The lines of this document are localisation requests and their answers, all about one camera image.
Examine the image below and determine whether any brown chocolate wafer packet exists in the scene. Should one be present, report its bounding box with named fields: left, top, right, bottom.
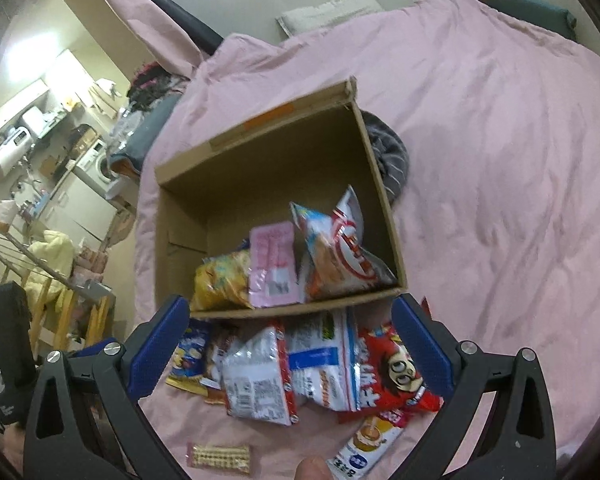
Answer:
left=200, top=323, right=239, bottom=405

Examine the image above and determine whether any milk tea sachet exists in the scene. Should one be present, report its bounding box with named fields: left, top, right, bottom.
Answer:
left=326, top=410, right=411, bottom=480

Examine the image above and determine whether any brown cardboard box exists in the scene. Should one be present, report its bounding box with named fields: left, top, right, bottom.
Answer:
left=154, top=78, right=407, bottom=318

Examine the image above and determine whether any grey striped garment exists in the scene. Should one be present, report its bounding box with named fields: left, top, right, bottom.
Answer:
left=361, top=110, right=410, bottom=205

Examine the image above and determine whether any yellow chips bag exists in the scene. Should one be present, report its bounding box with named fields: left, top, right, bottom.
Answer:
left=192, top=249, right=252, bottom=312

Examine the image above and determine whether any right hand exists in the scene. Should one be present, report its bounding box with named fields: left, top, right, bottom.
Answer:
left=294, top=456, right=334, bottom=480

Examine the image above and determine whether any grey white pillow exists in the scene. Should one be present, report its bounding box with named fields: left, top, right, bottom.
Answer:
left=276, top=0, right=384, bottom=37

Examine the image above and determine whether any red milk candy bag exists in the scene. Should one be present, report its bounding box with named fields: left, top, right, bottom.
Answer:
left=337, top=323, right=442, bottom=424

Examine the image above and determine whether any white blue snack bag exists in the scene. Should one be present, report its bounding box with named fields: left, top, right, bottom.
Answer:
left=286, top=309, right=361, bottom=413

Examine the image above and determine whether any pink bed duvet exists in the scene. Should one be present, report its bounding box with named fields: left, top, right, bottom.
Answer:
left=135, top=0, right=600, bottom=472

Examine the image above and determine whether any white water heater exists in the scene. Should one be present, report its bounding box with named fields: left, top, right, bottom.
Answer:
left=0, top=127, right=33, bottom=179

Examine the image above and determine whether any shrimp flakes snack bag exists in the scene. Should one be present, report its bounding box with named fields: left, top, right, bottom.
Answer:
left=290, top=186, right=396, bottom=301

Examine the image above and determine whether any white kitchen cabinet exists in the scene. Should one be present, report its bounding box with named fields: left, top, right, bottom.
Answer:
left=38, top=172, right=117, bottom=249

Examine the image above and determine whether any pile of clothes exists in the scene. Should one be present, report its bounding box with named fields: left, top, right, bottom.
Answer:
left=107, top=62, right=189, bottom=180

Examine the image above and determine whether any white washing machine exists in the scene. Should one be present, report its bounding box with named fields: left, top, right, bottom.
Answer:
left=73, top=139, right=114, bottom=197

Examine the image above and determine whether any biscuit cracker packet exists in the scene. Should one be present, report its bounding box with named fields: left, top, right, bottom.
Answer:
left=187, top=442, right=251, bottom=476

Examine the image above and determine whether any teal bolster cushion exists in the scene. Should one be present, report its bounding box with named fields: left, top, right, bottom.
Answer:
left=479, top=0, right=577, bottom=41

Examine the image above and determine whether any silver red-edged snack bag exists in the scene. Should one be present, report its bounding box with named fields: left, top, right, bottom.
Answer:
left=220, top=322, right=299, bottom=427

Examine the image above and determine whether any pink snack pouch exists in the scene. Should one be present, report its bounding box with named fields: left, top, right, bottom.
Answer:
left=249, top=221, right=300, bottom=309

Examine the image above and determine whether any yellow blanket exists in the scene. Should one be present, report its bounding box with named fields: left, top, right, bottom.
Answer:
left=24, top=230, right=74, bottom=308

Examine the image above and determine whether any blue cartoon snack bag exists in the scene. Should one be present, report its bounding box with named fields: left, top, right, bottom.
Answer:
left=166, top=318, right=212, bottom=396

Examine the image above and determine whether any wooden drying rack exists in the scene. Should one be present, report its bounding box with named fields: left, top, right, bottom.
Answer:
left=0, top=221, right=114, bottom=356

